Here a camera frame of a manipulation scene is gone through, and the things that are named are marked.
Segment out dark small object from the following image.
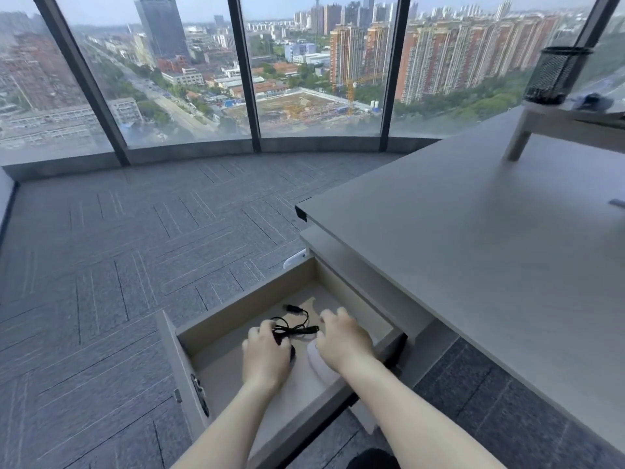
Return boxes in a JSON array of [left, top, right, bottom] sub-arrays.
[[576, 92, 616, 113]]

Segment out person's black clothing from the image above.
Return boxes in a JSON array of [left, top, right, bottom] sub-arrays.
[[346, 448, 401, 469]]

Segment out person's right hand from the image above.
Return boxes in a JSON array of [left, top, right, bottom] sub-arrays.
[[314, 307, 377, 373]]

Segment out person's right forearm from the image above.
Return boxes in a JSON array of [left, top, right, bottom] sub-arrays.
[[336, 361, 495, 469]]

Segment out dark window mullion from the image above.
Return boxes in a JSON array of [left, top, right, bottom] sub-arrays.
[[380, 0, 414, 152], [573, 0, 620, 49], [31, 0, 132, 167], [227, 0, 262, 153]]

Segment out grey drawer cabinet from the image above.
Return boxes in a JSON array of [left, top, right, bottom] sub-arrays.
[[299, 224, 440, 391]]

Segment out grey window sill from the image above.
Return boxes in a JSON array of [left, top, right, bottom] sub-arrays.
[[0, 135, 442, 182]]

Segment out open grey desk drawer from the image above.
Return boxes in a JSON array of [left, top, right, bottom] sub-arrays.
[[155, 256, 407, 469]]

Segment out black mouse cable with plug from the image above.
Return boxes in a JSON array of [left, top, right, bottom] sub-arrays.
[[270, 304, 320, 338]]

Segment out person's left hand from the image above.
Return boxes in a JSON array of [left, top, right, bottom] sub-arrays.
[[242, 320, 293, 387]]

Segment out person's left forearm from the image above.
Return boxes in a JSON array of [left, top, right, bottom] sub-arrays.
[[171, 378, 290, 469]]

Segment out white rounded object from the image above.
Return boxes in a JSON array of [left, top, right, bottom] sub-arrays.
[[307, 338, 342, 387]]

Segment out metal drawer lock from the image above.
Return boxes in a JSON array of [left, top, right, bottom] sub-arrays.
[[190, 374, 210, 419]]

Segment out black mesh pen holder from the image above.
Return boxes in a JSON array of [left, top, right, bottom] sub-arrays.
[[524, 46, 594, 105]]

